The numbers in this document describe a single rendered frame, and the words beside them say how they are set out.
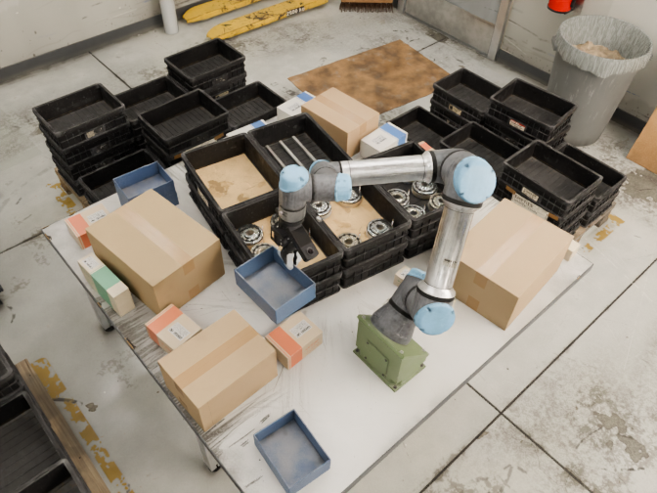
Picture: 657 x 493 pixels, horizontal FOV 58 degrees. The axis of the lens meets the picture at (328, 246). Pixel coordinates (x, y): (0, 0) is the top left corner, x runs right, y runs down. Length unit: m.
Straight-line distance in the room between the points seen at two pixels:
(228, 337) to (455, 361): 0.79
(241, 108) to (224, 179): 1.24
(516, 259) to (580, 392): 1.05
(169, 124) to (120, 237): 1.30
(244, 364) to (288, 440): 0.28
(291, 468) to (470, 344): 0.77
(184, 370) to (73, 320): 1.41
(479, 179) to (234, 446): 1.09
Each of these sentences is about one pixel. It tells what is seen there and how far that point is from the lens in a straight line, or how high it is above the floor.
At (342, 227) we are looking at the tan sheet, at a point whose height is 0.83.
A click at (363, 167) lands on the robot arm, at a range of 1.72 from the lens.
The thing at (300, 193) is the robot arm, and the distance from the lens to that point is 1.57.
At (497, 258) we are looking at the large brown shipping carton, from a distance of 2.22.
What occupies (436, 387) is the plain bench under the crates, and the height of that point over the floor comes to 0.70.
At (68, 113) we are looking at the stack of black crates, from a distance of 3.69.
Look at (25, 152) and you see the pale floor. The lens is 4.35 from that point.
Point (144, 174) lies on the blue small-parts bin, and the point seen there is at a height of 0.80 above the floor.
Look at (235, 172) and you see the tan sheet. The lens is 2.56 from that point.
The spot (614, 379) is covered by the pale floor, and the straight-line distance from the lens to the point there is 3.21.
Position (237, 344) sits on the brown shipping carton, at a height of 0.86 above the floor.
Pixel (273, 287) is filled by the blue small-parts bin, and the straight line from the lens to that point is 1.82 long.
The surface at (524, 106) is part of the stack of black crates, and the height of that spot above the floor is 0.50.
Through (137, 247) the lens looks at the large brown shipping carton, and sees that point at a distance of 2.23.
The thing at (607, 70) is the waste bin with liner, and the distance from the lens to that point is 4.03.
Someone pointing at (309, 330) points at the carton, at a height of 0.78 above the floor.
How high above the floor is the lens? 2.49
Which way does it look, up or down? 48 degrees down
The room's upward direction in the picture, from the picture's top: 2 degrees clockwise
